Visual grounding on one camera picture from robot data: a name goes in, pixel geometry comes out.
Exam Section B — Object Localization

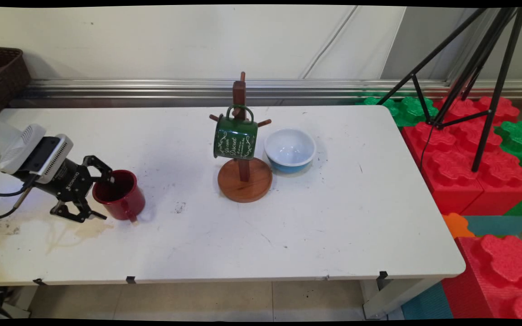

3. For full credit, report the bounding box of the black tripod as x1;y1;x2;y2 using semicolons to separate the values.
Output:
376;7;522;173

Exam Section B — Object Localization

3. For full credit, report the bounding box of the blue and white bowl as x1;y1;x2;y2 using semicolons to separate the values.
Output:
264;128;316;173

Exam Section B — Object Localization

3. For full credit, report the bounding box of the red foam building block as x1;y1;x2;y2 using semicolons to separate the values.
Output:
401;96;522;216
442;235;522;320

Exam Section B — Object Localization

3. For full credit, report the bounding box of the grey table leg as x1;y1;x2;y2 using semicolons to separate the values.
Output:
362;277;443;320

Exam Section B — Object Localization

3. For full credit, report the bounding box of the wooden mug tree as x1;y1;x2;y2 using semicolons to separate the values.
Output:
209;72;273;203

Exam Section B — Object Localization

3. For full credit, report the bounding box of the green enamel mug with lettering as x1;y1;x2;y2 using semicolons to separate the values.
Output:
213;105;259;160

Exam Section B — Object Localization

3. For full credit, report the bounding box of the red enamel mug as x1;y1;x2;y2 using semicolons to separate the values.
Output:
92;170;146;224

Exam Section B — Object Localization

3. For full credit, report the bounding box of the black cable with silver plug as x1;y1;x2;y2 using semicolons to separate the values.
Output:
0;187;33;220

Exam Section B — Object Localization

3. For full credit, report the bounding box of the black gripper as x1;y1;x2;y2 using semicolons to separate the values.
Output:
14;155;116;223

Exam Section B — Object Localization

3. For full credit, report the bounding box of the teal foam building block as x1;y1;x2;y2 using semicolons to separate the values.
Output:
401;282;454;320

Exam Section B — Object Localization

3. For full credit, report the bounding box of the green foam building block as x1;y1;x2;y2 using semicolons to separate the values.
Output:
356;95;439;127
494;120;522;216

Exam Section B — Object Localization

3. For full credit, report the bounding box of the silver metal wall rail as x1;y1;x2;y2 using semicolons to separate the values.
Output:
14;79;522;108

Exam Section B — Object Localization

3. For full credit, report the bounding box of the orange foam building block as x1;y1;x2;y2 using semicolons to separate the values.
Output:
442;213;475;239

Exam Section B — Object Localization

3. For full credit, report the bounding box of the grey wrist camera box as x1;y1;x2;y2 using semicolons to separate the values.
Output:
0;125;74;184

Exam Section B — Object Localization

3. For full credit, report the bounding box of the brown wicker basket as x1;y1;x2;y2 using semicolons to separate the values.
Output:
0;46;31;117

